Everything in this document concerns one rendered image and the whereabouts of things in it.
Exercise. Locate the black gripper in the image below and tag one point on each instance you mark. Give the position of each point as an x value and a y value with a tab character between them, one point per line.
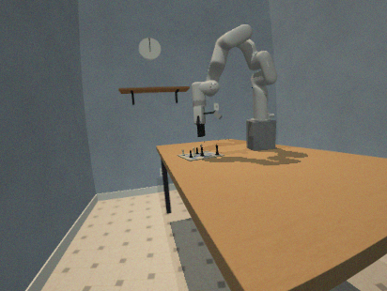
199	119

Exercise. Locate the blue and cream chessboard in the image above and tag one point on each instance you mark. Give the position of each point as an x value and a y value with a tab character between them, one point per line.
198	157

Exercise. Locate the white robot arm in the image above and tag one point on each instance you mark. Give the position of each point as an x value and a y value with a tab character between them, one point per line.
255	60

